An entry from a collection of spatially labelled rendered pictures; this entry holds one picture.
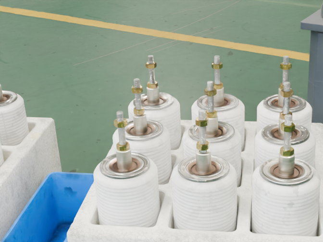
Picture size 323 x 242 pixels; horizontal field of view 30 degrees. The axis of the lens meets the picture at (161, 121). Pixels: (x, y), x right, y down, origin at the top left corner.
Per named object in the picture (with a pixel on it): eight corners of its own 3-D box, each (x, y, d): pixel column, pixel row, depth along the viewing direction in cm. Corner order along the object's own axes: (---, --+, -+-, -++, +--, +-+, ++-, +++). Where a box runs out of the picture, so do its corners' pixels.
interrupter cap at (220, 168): (235, 180, 85) (235, 176, 85) (182, 187, 84) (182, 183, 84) (222, 155, 92) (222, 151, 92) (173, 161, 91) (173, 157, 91)
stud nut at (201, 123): (197, 120, 86) (197, 115, 85) (209, 121, 85) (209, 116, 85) (194, 126, 84) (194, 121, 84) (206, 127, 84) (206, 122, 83)
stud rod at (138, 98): (142, 123, 99) (139, 80, 96) (136, 123, 99) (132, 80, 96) (143, 120, 100) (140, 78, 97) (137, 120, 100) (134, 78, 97)
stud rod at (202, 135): (200, 155, 88) (199, 108, 84) (207, 156, 87) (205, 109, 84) (199, 159, 87) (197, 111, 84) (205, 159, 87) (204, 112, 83)
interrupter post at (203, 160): (213, 174, 87) (213, 153, 86) (197, 175, 87) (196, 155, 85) (209, 165, 89) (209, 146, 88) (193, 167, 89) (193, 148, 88)
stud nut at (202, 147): (198, 144, 87) (198, 139, 87) (210, 145, 87) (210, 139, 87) (195, 150, 86) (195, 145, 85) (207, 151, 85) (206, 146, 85)
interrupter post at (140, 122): (151, 131, 101) (149, 113, 99) (141, 137, 99) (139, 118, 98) (140, 127, 102) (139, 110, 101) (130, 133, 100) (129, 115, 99)
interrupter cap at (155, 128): (172, 129, 101) (172, 126, 100) (142, 147, 96) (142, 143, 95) (139, 118, 105) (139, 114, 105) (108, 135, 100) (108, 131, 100)
